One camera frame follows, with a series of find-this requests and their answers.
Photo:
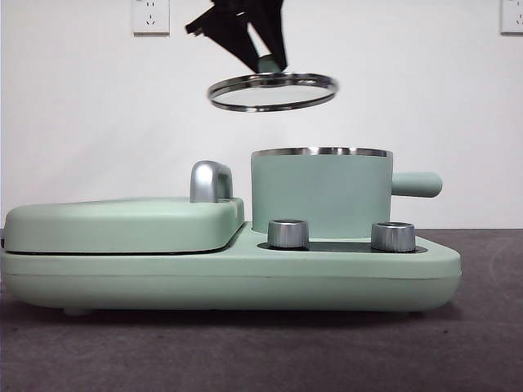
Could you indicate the glass pot lid green knob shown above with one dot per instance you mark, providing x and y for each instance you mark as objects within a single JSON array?
[{"x": 269, "y": 92}]

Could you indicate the mint green breakfast machine base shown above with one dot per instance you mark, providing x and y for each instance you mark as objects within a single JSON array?
[{"x": 229, "y": 281}]

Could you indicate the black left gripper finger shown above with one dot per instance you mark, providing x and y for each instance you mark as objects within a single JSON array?
[
  {"x": 274, "y": 36},
  {"x": 237, "y": 41}
]

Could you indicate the silver control knob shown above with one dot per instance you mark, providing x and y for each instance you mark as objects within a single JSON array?
[
  {"x": 394, "y": 237},
  {"x": 288, "y": 233}
]

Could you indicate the white wall socket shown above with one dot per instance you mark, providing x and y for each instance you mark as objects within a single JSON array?
[
  {"x": 151, "y": 18},
  {"x": 512, "y": 16}
]

